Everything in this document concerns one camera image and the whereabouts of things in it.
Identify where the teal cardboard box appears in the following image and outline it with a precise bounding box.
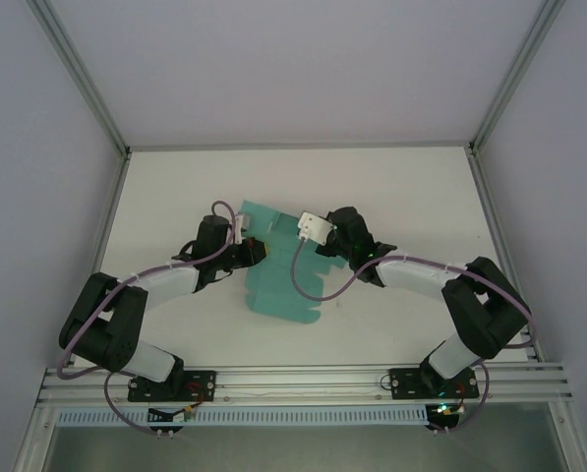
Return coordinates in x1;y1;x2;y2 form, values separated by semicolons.
238;197;346;327

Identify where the grey metal sheet panel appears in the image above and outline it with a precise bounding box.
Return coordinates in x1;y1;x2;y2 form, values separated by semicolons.
40;423;562;472

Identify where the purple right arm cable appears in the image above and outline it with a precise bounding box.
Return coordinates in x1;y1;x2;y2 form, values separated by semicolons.
291;237;541;435

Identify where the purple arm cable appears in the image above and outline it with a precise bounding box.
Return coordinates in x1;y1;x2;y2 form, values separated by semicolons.
291;237;541;435
56;199;241;438

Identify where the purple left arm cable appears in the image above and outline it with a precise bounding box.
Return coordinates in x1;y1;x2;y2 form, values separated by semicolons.
56;199;241;438

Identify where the aluminium table side rail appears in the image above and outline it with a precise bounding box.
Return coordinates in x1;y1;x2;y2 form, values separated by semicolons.
40;150;131;371
468;146;546;365

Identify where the aluminium mounting rail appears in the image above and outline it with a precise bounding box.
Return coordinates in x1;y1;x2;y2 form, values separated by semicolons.
33;360;577;408

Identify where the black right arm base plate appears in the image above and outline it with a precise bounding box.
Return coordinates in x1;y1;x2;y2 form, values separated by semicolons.
389;366;481;400

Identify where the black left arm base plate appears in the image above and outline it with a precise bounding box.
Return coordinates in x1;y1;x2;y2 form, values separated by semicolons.
127;368;218;403

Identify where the light blue slotted cable duct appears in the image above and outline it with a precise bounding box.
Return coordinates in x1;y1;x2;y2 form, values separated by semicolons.
56;404;431;428

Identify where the aluminium frame post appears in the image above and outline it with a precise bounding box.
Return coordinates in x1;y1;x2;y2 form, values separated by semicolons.
30;0;131;156
468;0;568;154

